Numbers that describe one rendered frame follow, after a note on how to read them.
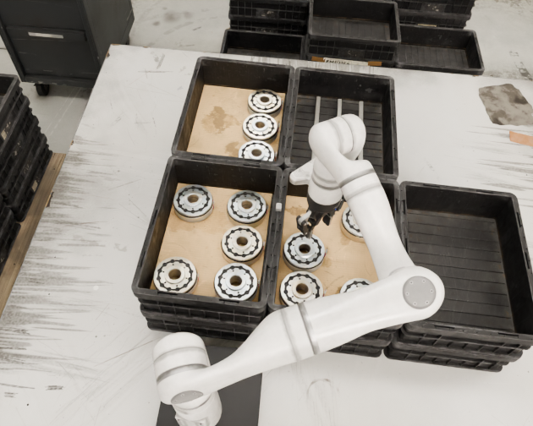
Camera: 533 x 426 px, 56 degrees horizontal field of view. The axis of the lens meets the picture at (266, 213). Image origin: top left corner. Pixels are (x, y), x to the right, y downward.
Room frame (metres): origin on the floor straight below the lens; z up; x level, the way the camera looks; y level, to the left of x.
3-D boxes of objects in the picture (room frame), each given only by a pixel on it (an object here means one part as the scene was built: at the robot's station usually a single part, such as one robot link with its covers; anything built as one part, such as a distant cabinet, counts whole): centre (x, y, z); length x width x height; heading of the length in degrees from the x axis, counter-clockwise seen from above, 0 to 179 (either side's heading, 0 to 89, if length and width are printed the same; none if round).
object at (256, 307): (0.65, 0.12, 0.92); 0.40 x 0.30 x 0.02; 177
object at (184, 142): (1.05, 0.10, 0.87); 0.40 x 0.30 x 0.11; 177
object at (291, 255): (0.64, -0.10, 0.86); 0.10 x 0.10 x 0.01
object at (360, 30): (2.01, -0.33, 0.37); 0.40 x 0.30 x 0.45; 89
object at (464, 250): (0.62, -0.47, 0.87); 0.40 x 0.30 x 0.11; 177
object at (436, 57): (1.99, -0.73, 0.31); 0.40 x 0.30 x 0.34; 89
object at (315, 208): (0.66, -0.12, 1.04); 0.08 x 0.08 x 0.09
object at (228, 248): (0.65, 0.06, 0.86); 0.10 x 0.10 x 0.01
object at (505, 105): (1.40, -0.83, 0.71); 0.22 x 0.19 x 0.01; 179
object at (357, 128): (0.66, -0.13, 1.20); 0.09 x 0.07 x 0.15; 119
